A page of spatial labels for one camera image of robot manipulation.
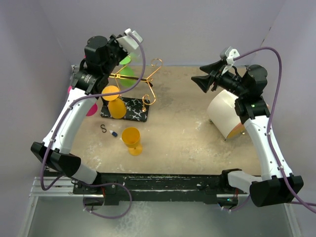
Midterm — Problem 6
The orange wine glass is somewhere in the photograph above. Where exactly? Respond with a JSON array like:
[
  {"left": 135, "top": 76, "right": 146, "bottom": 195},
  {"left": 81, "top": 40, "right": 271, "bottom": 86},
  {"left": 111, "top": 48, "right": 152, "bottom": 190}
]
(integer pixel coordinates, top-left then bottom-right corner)
[
  {"left": 102, "top": 85, "right": 126, "bottom": 119},
  {"left": 121, "top": 127, "right": 143, "bottom": 156}
]

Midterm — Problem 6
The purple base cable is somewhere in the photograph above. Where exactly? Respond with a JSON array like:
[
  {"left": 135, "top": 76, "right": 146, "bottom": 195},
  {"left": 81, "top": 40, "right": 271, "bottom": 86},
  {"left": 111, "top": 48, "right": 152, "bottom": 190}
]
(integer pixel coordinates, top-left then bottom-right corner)
[{"left": 83, "top": 182, "right": 135, "bottom": 219}]

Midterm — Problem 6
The green wine glass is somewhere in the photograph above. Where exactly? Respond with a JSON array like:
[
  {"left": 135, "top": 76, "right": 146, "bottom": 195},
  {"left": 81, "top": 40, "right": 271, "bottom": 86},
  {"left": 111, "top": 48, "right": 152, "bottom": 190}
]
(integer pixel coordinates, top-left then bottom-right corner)
[{"left": 118, "top": 53, "right": 140, "bottom": 87}]

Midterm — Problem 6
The white cylindrical box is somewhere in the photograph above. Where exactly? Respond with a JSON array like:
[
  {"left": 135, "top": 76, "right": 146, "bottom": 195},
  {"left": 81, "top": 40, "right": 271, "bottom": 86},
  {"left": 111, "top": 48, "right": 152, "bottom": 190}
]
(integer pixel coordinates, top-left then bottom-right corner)
[{"left": 206, "top": 90, "right": 245, "bottom": 140}]

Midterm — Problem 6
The gold wine glass rack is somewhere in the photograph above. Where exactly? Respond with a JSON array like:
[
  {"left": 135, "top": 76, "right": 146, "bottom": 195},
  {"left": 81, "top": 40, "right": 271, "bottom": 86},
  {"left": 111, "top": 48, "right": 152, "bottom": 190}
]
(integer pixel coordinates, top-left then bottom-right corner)
[{"left": 100, "top": 58, "right": 163, "bottom": 122}]

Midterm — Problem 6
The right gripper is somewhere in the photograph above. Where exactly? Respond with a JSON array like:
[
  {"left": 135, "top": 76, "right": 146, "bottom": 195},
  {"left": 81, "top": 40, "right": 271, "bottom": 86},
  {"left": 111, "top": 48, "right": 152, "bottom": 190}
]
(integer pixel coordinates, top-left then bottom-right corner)
[{"left": 192, "top": 58, "right": 248, "bottom": 98}]

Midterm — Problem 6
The small blue dropper bottle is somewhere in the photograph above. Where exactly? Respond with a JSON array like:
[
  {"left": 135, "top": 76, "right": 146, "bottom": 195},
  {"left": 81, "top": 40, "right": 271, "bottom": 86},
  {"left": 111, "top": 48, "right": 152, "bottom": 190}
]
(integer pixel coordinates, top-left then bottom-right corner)
[{"left": 109, "top": 130, "right": 118, "bottom": 137}]

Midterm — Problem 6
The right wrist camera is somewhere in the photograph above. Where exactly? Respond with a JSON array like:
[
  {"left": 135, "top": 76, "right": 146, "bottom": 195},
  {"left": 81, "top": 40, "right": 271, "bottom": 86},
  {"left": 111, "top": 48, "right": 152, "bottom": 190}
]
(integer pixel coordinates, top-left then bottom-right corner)
[{"left": 220, "top": 46, "right": 240, "bottom": 75}]

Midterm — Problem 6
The pink wine glass front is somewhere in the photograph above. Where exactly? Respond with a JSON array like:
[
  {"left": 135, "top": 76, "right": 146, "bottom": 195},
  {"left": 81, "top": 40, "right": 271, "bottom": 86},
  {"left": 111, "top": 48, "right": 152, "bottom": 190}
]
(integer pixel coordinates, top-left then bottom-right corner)
[{"left": 67, "top": 86, "right": 98, "bottom": 117}]

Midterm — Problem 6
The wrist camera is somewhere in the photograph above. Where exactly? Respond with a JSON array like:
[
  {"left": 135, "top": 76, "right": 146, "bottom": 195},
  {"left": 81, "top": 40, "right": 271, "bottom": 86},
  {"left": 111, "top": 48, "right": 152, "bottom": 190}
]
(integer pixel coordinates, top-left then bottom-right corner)
[
  {"left": 117, "top": 28, "right": 143, "bottom": 53},
  {"left": 220, "top": 46, "right": 240, "bottom": 75}
]

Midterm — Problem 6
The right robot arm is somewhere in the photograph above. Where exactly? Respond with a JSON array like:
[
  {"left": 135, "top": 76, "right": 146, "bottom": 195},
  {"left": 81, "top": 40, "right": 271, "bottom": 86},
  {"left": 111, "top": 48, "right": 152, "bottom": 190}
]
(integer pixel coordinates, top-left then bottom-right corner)
[{"left": 191, "top": 60, "right": 304, "bottom": 207}]

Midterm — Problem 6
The black base frame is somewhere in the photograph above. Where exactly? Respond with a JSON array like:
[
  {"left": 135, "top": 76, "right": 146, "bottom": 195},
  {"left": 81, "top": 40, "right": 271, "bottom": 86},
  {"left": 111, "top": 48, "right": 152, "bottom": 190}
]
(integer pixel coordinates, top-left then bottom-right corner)
[{"left": 72, "top": 173, "right": 244, "bottom": 208}]

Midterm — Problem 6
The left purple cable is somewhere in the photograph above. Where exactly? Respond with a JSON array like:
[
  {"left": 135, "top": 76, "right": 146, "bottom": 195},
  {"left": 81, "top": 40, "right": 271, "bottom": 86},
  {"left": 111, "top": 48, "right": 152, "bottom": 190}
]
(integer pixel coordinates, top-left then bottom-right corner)
[{"left": 40, "top": 33, "right": 146, "bottom": 191}]

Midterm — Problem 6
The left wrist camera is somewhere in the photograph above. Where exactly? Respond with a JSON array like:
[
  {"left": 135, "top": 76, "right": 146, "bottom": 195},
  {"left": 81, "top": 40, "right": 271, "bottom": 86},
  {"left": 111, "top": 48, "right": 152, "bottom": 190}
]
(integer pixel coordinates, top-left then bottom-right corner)
[{"left": 117, "top": 28, "right": 143, "bottom": 53}]

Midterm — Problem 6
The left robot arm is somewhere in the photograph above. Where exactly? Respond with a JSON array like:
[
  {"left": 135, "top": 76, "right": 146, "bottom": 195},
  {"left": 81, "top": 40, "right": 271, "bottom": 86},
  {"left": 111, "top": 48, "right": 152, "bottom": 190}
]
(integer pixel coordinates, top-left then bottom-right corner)
[{"left": 31, "top": 29, "right": 143, "bottom": 194}]

